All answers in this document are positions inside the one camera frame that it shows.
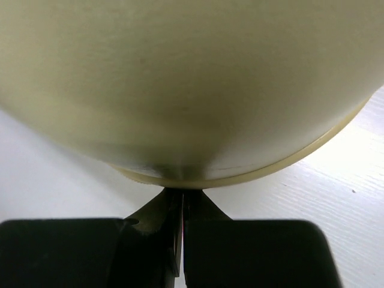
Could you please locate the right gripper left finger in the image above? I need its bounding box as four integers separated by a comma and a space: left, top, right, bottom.
1, 188, 183, 287

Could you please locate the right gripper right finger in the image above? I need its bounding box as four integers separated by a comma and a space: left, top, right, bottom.
183, 190, 342, 287

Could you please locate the yellow hard-shell suitcase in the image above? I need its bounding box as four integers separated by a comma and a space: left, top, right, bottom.
1, 1, 383, 188

